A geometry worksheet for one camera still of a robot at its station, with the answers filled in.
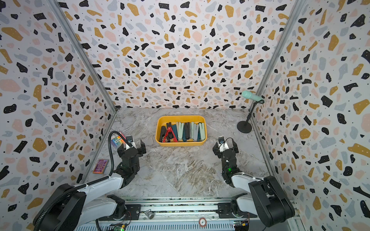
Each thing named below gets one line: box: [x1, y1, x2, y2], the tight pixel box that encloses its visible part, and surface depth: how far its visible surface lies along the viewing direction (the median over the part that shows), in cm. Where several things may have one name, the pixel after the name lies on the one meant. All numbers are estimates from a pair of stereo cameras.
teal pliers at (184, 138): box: [182, 124, 187, 142], surface depth 102 cm
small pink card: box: [92, 158, 110, 175], surface depth 89 cm
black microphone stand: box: [237, 99, 265, 134], surface depth 112 cm
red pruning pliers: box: [162, 126, 178, 143], surface depth 103 cm
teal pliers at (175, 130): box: [171, 124, 179, 142], surface depth 108 cm
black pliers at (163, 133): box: [159, 125, 167, 143], surface depth 105 cm
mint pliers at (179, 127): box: [176, 121, 185, 141], surface depth 105 cm
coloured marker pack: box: [110, 130, 127, 149], surface depth 102 cm
